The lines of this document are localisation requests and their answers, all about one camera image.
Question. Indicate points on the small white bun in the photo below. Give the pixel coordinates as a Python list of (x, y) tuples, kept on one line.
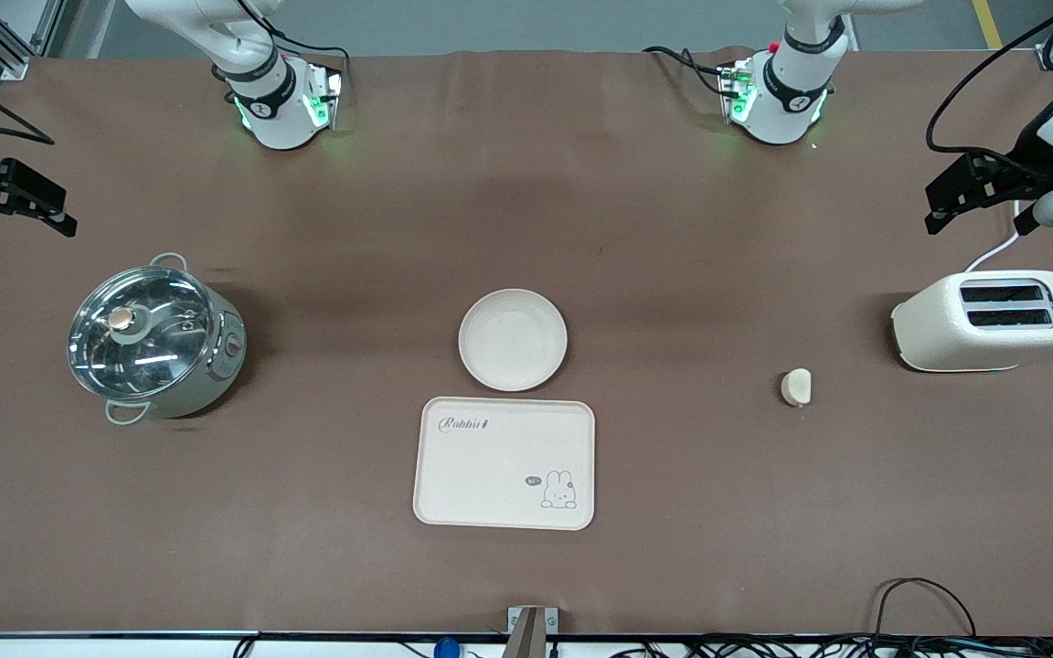
[(796, 387)]

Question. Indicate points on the pale green electric cooking pot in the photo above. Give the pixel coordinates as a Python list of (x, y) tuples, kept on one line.
[(216, 366)]

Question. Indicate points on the grey metal camera mount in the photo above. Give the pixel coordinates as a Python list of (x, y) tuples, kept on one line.
[(531, 631)]

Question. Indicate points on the cream two-slot toaster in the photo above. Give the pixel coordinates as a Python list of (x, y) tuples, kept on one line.
[(947, 334)]

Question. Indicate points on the round cream plate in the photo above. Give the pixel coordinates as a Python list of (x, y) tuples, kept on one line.
[(513, 340)]

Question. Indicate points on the cream rabbit print tray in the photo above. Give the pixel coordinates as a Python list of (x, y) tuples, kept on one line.
[(490, 466)]

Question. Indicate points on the brown table cover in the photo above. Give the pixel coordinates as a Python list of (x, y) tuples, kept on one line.
[(673, 274)]

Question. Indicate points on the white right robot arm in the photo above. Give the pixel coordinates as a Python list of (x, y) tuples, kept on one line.
[(263, 96)]

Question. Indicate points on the glass pot lid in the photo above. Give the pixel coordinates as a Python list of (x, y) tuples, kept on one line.
[(143, 334)]

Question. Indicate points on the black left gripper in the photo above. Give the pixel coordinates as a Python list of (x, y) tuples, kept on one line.
[(1026, 163)]

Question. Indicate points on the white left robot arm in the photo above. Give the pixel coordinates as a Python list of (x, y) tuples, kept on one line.
[(787, 96)]

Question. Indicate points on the blue round cap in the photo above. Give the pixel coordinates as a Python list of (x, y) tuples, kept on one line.
[(446, 648)]

